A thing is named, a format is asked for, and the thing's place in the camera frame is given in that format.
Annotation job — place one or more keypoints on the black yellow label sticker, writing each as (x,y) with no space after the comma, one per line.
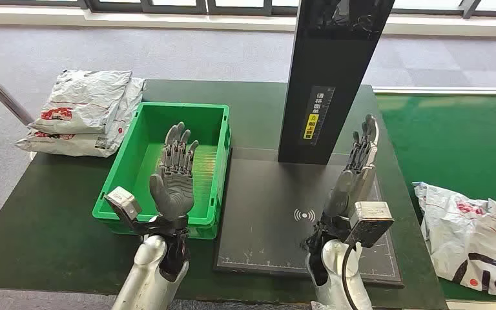
(316,115)

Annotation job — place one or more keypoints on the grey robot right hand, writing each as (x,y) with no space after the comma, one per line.
(355,179)

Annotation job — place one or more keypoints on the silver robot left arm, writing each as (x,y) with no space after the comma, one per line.
(147,274)

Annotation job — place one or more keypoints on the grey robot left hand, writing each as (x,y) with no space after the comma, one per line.
(173,188)

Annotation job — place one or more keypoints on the silver conveyor side rail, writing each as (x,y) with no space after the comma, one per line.
(483,305)
(445,90)

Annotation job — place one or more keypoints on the grey metal pole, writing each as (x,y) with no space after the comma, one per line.
(0,92)

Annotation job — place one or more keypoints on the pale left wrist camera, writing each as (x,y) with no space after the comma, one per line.
(124,201)

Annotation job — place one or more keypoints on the grey parcel bag red print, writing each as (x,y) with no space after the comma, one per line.
(81,143)
(81,98)

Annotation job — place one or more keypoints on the black scanner base plate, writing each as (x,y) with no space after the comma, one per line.
(265,201)

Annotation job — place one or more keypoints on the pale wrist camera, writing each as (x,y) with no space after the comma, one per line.
(124,201)
(370,222)

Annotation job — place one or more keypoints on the black scanner column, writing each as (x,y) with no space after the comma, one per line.
(333,64)

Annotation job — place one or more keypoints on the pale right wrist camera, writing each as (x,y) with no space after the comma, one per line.
(370,222)

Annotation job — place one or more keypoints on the white window sill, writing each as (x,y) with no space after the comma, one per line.
(145,20)

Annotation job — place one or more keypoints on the dark window frame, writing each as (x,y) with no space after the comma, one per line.
(179,6)

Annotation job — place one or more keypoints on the green conveyor belt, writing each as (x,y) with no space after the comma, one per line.
(453,141)

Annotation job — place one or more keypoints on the dark green table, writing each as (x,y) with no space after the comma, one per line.
(59,222)

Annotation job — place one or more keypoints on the green plastic crate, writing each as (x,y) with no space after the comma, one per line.
(119,188)

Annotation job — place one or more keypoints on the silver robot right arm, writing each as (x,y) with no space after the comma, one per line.
(333,274)

